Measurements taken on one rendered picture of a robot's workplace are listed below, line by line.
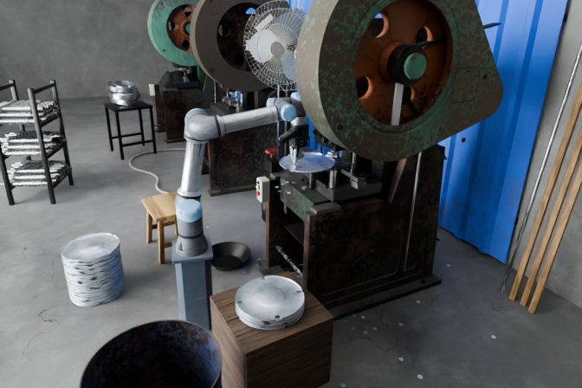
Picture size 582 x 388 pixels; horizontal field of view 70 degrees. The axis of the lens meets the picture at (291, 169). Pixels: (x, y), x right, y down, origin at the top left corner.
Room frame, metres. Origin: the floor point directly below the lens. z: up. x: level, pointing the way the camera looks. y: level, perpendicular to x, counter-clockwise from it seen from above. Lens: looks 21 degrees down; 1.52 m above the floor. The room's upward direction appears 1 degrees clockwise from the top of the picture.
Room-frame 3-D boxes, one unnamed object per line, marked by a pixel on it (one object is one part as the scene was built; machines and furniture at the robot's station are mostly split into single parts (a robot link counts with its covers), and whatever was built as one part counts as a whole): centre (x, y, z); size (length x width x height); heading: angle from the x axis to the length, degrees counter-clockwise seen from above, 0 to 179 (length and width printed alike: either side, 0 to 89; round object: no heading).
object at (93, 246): (1.98, 1.09, 0.29); 0.29 x 0.29 x 0.01
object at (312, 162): (2.05, -0.08, 0.79); 0.29 x 0.29 x 0.01
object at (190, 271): (1.72, 0.47, 0.23); 0.19 x 0.19 x 0.45; 15
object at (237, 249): (2.28, 0.39, 0.04); 0.30 x 0.30 x 0.07
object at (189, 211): (1.73, 0.47, 0.62); 0.13 x 0.12 x 0.14; 18
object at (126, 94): (4.48, 1.81, 0.40); 0.45 x 0.40 x 0.79; 39
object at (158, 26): (5.38, 1.08, 0.87); 1.53 x 0.99 x 1.74; 120
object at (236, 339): (1.44, 0.08, 0.18); 0.40 x 0.38 x 0.35; 121
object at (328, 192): (2.13, -0.24, 0.68); 0.45 x 0.30 x 0.06; 27
